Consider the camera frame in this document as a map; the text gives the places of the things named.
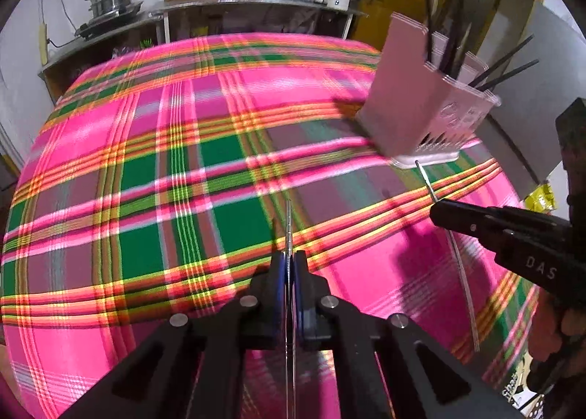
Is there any right hand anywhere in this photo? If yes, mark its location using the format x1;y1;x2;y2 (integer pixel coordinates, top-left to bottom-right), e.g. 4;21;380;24
527;289;585;362

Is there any low wooden shelf cabinet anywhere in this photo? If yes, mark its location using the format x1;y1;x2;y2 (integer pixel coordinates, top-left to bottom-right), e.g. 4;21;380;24
39;14;165;105

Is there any grey refrigerator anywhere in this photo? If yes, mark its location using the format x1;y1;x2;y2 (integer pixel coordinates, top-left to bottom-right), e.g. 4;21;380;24
477;5;585;199

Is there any pink utensil holder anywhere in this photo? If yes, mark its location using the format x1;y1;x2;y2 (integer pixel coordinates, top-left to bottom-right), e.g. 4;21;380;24
356;13;501;169

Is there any yellow snack bag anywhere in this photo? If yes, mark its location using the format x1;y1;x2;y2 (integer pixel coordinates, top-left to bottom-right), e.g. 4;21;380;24
523;181;557;214

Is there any metal chopstick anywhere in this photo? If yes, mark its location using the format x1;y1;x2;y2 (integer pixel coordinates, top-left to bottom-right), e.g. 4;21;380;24
285;199;296;418
415;160;481;353

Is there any steel kitchen counter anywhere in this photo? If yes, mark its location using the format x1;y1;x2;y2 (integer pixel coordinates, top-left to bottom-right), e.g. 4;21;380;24
146;0;364;44

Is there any pink plaid tablecloth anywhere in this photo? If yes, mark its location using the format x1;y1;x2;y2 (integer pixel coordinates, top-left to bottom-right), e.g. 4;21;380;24
1;33;536;418

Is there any induction cooker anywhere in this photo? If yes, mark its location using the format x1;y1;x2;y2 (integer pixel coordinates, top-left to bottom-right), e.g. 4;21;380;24
74;2;142;40

